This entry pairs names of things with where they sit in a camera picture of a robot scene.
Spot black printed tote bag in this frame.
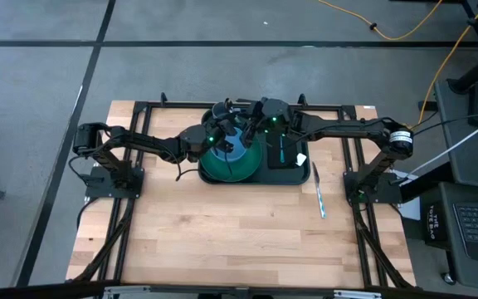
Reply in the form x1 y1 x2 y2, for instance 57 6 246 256
423 201 448 250

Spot white paper sheet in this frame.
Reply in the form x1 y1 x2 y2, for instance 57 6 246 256
398 197 422 221

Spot green plastic plate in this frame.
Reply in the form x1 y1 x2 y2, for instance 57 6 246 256
199 124 264 183

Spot blue plastic bowl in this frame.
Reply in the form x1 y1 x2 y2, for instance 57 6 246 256
208 125 250 163

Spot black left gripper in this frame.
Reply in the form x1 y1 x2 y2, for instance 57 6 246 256
205 98 246 154

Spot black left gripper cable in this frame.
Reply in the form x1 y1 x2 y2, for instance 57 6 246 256
175 155 202 183

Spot grey plastic mug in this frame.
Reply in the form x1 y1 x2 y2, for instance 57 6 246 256
212 101 228 126

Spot patterned handle metal knife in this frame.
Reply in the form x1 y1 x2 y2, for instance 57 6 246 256
311 160 327 220

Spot dark green serving tray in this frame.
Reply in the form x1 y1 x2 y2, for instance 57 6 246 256
198 107 310 186

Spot black stand legs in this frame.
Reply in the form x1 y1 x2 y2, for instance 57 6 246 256
446 0 478 96

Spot black cloth napkin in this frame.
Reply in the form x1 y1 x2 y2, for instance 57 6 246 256
266 131 308 170

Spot grey side table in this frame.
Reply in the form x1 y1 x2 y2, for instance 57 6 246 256
433 78 478 190

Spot black metal table frame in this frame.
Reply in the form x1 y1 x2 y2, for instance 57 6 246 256
66 91 417 292

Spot white straight cable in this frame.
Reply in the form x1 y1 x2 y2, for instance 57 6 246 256
404 112 478 179

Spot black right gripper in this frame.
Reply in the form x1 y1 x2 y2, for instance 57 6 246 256
239 97 294 150

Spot yellow extension cable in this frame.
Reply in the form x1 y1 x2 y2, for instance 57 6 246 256
317 0 444 42
400 0 478 138

